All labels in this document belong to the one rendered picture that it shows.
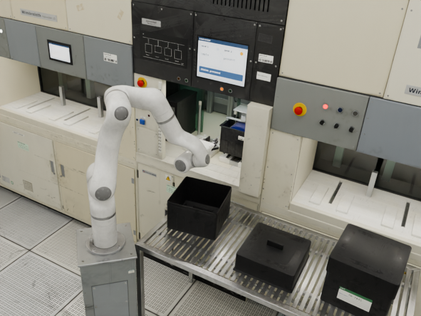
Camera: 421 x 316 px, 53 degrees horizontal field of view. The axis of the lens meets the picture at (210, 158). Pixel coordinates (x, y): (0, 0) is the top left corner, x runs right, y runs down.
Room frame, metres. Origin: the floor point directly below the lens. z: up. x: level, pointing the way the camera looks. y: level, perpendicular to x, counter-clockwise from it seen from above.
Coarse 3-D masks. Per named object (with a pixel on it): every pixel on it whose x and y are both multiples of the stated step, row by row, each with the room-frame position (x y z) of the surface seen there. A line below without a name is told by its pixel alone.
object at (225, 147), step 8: (232, 120) 2.51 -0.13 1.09; (240, 120) 2.42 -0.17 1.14; (224, 128) 2.36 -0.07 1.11; (224, 136) 2.36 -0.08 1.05; (232, 136) 2.34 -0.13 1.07; (240, 136) 2.31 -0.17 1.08; (224, 144) 2.36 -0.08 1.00; (232, 144) 2.33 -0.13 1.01; (240, 144) 2.31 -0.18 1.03; (224, 152) 2.36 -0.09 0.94; (232, 152) 2.33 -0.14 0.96; (240, 152) 2.31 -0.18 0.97
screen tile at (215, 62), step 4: (200, 44) 2.22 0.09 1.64; (204, 44) 2.21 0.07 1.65; (200, 48) 2.22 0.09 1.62; (204, 48) 2.21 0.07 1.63; (208, 48) 2.20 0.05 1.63; (212, 48) 2.19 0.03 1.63; (220, 48) 2.17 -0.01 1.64; (208, 52) 2.20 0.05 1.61; (212, 52) 2.19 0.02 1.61; (216, 52) 2.18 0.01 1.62; (220, 52) 2.17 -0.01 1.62; (200, 56) 2.22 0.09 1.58; (204, 56) 2.21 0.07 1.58; (216, 56) 2.18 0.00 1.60; (220, 56) 2.17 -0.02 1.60; (200, 60) 2.22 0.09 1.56; (204, 60) 2.21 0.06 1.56; (208, 60) 2.20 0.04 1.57; (212, 60) 2.19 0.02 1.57; (216, 60) 2.18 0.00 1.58; (220, 60) 2.17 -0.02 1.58; (204, 64) 2.21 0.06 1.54; (208, 64) 2.20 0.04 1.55; (212, 64) 2.19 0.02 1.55; (216, 64) 2.18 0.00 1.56
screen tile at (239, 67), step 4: (224, 48) 2.16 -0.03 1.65; (228, 48) 2.15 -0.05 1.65; (224, 52) 2.16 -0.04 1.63; (228, 52) 2.15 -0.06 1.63; (232, 52) 2.14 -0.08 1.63; (236, 52) 2.13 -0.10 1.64; (244, 52) 2.11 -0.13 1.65; (228, 56) 2.15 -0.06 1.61; (232, 56) 2.14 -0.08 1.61; (236, 56) 2.13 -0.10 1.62; (240, 56) 2.12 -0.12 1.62; (244, 56) 2.11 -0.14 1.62; (240, 60) 2.12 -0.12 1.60; (224, 64) 2.16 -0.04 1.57; (228, 64) 2.15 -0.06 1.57; (232, 64) 2.14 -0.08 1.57; (236, 64) 2.13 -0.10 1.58; (240, 64) 2.12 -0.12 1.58; (224, 68) 2.16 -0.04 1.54; (228, 68) 2.15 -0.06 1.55; (232, 68) 2.13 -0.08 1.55; (236, 68) 2.13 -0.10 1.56; (240, 68) 2.12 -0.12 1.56
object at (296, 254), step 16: (256, 224) 1.75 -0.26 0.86; (256, 240) 1.63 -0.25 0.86; (272, 240) 1.60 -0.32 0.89; (288, 240) 1.64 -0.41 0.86; (304, 240) 1.65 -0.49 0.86; (240, 256) 1.51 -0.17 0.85; (256, 256) 1.51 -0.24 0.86; (272, 256) 1.52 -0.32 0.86; (288, 256) 1.53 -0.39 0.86; (304, 256) 1.55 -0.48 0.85; (240, 272) 1.50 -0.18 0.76; (256, 272) 1.47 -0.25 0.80; (272, 272) 1.44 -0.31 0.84; (288, 272) 1.42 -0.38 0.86; (288, 288) 1.40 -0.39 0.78
